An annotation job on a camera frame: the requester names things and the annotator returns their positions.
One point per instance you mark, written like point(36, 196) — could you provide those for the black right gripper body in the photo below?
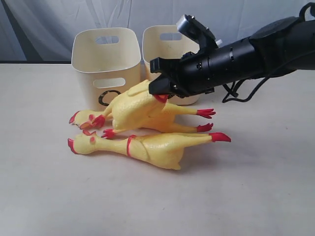
point(200, 73)

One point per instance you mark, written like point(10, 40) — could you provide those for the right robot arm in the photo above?
point(275, 50)

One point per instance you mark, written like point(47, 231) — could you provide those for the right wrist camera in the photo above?
point(195, 31)

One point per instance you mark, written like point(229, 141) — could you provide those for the yellow rubber chicken front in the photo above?
point(164, 150)

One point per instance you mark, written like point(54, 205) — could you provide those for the blue backdrop curtain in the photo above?
point(44, 30)

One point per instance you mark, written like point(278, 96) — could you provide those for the cream bin marked X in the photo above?
point(166, 42)

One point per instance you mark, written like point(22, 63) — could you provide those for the headless yellow rubber chicken body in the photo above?
point(137, 108)

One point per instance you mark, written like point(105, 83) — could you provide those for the yellow rubber chicken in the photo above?
point(164, 150)
point(81, 118)

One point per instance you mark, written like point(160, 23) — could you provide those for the cream bin marked O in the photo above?
point(107, 63)

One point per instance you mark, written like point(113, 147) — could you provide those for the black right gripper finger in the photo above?
point(162, 85)
point(167, 67)

